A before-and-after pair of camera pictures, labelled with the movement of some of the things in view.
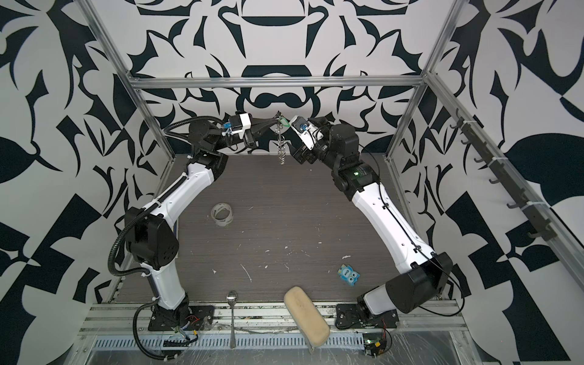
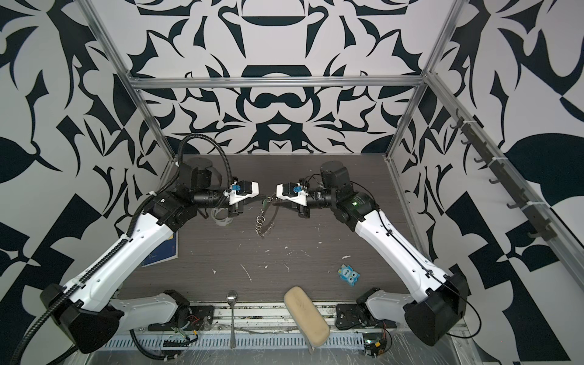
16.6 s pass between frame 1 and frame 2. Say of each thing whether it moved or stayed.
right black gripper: moved
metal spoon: stayed
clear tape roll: stayed
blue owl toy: stayed
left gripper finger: moved
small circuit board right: stayed
